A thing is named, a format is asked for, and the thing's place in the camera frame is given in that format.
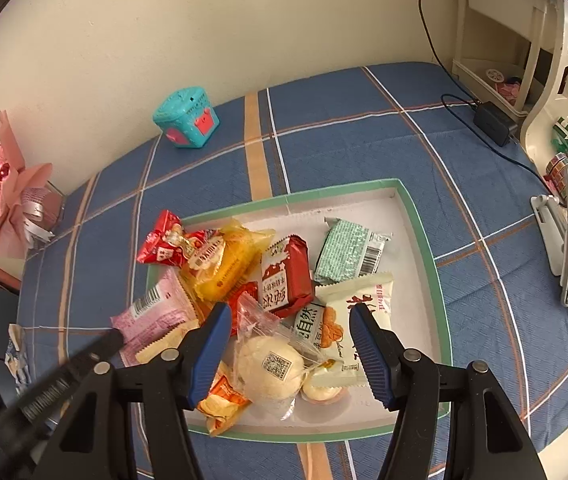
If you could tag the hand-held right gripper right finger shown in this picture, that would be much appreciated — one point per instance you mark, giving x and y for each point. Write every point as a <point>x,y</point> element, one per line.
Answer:
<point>368,350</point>

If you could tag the black power adapter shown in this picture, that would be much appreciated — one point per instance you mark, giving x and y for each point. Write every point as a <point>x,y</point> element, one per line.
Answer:
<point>496,122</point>

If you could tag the clear acrylic box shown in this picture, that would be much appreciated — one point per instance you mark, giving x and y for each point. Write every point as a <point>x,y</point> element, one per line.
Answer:
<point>46,205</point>

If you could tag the clear white bun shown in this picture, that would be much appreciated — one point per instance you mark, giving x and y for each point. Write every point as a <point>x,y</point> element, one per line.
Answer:
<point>269,365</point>

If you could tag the white snack packet red print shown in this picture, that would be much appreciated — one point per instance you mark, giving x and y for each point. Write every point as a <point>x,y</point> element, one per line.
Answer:
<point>378,295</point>

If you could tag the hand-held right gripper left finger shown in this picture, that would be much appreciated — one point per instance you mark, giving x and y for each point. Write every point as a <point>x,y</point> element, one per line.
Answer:
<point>209,355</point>

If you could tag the dark red biscuit packet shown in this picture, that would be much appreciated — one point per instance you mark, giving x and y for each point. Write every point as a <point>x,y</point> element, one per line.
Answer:
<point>286,280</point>

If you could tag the green and white biscuit packet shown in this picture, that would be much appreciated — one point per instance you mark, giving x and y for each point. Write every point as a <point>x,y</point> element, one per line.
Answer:
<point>309,327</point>

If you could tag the long red snack packet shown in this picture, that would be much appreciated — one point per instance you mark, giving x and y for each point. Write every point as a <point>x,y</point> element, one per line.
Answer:
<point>244,300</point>

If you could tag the teal toy box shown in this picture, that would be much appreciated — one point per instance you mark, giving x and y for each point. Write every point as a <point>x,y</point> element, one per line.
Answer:
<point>186,117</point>

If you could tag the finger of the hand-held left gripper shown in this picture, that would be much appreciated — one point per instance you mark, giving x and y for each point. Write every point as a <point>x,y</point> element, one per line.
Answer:
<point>106,345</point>

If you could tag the small round white pastry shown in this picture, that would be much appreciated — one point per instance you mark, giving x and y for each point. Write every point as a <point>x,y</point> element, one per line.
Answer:
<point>321,390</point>

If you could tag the red cartoon snack packet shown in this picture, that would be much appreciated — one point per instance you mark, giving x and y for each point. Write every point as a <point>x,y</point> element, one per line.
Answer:
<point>164,245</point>

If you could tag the orange and cream snack packet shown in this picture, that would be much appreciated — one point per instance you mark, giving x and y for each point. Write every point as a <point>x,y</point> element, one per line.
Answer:
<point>224,400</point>

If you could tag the white wooden shelf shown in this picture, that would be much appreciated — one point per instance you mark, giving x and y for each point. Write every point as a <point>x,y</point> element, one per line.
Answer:
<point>503,35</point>

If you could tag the pale green barcode snack packet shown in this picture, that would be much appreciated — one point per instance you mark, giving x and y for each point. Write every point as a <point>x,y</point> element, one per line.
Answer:
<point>346,252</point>

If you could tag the pink snack packet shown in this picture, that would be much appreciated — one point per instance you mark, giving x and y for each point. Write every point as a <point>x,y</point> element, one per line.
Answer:
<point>156,315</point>

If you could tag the white plastic rack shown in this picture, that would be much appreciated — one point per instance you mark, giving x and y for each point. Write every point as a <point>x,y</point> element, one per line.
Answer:
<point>558,95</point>

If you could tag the white tray box green rim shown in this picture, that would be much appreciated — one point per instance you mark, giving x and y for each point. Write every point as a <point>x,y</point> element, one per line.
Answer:
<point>403,270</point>

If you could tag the yellow soft bread packet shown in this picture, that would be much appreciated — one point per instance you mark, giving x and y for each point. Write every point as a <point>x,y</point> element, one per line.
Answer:
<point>229,265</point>

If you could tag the crumpled blue white wrapper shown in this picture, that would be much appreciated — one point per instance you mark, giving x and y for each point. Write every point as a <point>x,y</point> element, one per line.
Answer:
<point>16,360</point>

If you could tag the round patterned disc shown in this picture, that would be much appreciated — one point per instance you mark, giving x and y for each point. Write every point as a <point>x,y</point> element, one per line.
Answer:
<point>494,75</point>

